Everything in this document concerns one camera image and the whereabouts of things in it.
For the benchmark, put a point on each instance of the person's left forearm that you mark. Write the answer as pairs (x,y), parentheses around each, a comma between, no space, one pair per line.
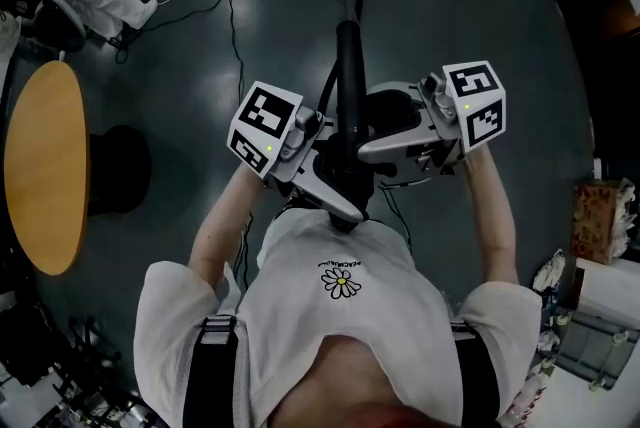
(220,226)

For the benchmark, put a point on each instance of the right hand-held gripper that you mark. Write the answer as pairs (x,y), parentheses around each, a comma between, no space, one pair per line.
(480,116)

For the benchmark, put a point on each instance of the person's neck and chest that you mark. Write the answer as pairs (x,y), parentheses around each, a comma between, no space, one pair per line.
(350,371)

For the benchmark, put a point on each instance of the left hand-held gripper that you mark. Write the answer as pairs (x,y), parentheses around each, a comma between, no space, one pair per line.
(265,116)

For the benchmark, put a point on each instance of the black metal frame rack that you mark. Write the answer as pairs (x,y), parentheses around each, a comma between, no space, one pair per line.
(30,351)

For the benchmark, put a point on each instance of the white flower print t-shirt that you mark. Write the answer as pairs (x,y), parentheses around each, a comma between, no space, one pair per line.
(300,306)

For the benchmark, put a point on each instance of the grey plastic crate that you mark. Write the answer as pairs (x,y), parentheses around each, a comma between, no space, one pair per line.
(590,346)

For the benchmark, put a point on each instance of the person's right forearm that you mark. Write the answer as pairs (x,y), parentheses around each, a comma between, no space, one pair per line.
(492,216)

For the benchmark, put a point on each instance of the brown patterned cardboard box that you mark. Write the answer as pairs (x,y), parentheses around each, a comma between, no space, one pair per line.
(595,226)

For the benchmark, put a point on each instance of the round wooden table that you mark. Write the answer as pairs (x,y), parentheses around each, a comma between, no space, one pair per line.
(45,166)

